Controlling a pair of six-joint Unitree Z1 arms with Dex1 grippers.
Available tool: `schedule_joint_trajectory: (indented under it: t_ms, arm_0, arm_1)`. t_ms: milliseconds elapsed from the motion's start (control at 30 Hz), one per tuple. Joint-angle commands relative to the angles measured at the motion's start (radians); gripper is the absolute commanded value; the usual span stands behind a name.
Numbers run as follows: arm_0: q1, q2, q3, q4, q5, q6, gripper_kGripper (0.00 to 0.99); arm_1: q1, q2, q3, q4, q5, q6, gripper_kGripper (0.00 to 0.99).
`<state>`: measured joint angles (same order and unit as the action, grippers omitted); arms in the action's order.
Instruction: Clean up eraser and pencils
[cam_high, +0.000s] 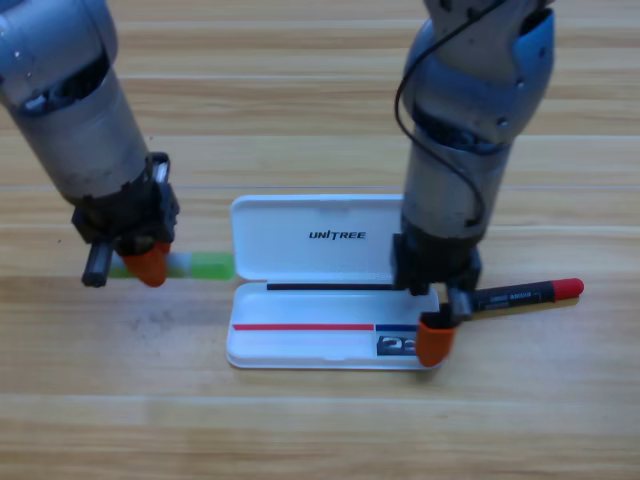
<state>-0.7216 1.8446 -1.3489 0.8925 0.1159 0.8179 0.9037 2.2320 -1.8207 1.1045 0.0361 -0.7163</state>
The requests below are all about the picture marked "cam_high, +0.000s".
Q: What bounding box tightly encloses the white Unitree pencil case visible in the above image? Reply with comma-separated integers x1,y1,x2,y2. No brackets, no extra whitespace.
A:
225,193,446,371

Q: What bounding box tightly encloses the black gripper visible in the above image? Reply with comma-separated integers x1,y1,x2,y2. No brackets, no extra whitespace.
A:
71,152,181,289
391,232,484,369

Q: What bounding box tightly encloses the red and black marker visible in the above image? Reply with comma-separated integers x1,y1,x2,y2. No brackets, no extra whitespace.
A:
469,277,585,314

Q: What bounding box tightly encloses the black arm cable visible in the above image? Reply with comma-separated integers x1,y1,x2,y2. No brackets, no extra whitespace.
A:
394,0,487,227

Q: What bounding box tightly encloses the black eraser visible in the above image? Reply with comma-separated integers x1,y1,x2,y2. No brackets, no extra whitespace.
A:
375,334,420,358

